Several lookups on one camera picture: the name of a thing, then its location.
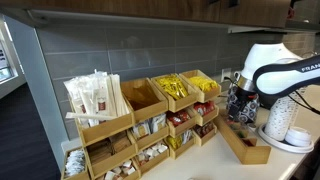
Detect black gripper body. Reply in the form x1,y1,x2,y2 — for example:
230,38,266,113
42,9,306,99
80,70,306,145
233,87,258,113

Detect yellow sachets pile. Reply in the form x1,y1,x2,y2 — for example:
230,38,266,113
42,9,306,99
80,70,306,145
155,75,189,100
188,75,219,93

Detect white peanut butter sachet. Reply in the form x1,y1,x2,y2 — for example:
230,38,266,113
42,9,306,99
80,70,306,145
149,113,167,134
133,120,152,139

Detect wooden bin with red packets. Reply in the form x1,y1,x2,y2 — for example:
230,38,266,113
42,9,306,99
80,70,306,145
165,108,198,138
186,99,220,127

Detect red packets pile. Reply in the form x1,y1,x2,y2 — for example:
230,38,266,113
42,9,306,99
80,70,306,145
167,110,191,127
193,100,216,117

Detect tall paper cup stack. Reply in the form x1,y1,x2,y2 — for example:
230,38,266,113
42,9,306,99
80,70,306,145
264,88,301,142

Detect dark red packets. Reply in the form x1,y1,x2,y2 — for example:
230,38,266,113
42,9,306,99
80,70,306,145
194,122,215,138

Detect wooden bin with dark packets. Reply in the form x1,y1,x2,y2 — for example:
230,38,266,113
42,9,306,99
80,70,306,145
191,120,218,147

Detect white round tray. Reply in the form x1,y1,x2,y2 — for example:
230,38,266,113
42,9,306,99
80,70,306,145
257,123,315,154

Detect long wooden tray box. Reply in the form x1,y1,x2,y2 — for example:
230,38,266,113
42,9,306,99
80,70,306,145
213,114,272,165

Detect white cup lids stack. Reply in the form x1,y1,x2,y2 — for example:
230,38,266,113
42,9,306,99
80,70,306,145
284,126,313,148

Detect yellow and white packets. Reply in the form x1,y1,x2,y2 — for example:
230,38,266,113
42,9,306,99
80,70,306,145
166,129,194,150

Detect wooden bin yellow white packets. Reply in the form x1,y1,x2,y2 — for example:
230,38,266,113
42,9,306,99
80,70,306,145
164,129,197,160

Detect empty wooden bin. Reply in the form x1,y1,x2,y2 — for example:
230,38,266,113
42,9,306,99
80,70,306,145
120,77,169,124

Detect creamer cups pile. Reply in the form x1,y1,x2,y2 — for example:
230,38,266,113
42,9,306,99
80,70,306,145
137,142,169,165
104,159,137,180

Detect wooden upper cabinet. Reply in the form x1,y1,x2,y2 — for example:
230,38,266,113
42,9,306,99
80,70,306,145
0,0,291,29

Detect brown napkins stack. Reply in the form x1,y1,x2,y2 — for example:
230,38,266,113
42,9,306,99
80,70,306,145
87,131,133,164

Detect wooden bin with cutlery packets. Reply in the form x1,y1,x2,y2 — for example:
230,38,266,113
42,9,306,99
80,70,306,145
68,96,136,148

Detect wooden bin with brown napkins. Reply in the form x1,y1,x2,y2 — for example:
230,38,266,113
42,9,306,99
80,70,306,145
84,129,138,179

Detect white wrapped cutlery packets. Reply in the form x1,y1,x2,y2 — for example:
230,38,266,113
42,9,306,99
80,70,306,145
63,69,131,129

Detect small white packets pile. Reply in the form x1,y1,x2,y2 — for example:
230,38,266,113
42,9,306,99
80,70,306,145
64,149,87,177

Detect small wooden bin white packets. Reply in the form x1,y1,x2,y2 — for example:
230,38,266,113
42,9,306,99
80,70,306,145
60,146,90,180

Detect window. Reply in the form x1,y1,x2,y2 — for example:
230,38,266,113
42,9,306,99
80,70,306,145
0,31,18,83

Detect white wall outlet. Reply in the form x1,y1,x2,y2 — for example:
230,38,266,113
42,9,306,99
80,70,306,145
221,67,232,83

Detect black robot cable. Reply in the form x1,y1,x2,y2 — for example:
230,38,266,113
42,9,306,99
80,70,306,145
288,89,320,116

